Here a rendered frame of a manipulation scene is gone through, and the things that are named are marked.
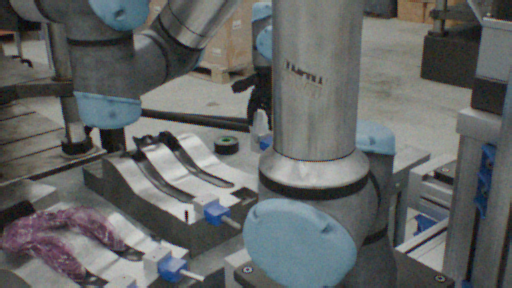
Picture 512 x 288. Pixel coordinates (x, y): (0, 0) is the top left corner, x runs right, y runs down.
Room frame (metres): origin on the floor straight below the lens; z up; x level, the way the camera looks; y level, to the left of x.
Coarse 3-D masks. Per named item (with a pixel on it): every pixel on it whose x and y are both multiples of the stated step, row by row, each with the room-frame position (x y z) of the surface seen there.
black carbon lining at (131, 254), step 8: (24, 200) 1.11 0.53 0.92; (8, 208) 1.09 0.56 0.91; (16, 208) 1.10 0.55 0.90; (24, 208) 1.11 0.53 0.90; (32, 208) 1.12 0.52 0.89; (0, 216) 1.06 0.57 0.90; (8, 216) 1.08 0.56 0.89; (16, 216) 1.10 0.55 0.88; (24, 216) 1.11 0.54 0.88; (0, 224) 1.06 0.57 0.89; (0, 232) 1.05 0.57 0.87; (0, 240) 1.03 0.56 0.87; (128, 248) 1.00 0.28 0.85; (120, 256) 0.98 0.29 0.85; (128, 256) 0.98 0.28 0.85; (136, 256) 0.98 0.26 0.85; (88, 272) 0.92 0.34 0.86; (72, 280) 0.89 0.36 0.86; (88, 280) 0.90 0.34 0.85; (96, 280) 0.90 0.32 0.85; (104, 280) 0.90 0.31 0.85
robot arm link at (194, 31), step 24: (168, 0) 0.73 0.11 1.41; (192, 0) 0.70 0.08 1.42; (216, 0) 0.69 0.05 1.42; (240, 0) 0.70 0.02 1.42; (168, 24) 0.71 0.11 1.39; (192, 24) 0.70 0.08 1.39; (216, 24) 0.71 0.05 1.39; (168, 48) 0.71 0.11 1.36; (192, 48) 0.72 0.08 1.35; (168, 72) 0.70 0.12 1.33
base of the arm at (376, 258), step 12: (384, 228) 0.62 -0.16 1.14; (372, 240) 0.60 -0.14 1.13; (384, 240) 0.62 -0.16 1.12; (360, 252) 0.60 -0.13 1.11; (372, 252) 0.60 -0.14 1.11; (384, 252) 0.61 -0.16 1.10; (360, 264) 0.59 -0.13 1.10; (372, 264) 0.60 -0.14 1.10; (384, 264) 0.61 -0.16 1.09; (396, 264) 0.64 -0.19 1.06; (348, 276) 0.59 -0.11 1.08; (360, 276) 0.59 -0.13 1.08; (372, 276) 0.59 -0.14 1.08; (384, 276) 0.60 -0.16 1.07; (396, 276) 0.62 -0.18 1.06
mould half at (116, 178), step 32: (128, 160) 1.29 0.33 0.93; (160, 160) 1.32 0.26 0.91; (96, 192) 1.35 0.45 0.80; (128, 192) 1.22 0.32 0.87; (160, 192) 1.20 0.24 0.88; (192, 192) 1.19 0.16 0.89; (224, 192) 1.18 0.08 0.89; (256, 192) 1.18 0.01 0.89; (160, 224) 1.12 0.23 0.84; (192, 224) 1.04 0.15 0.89; (224, 224) 1.10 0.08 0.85; (192, 256) 1.04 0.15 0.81
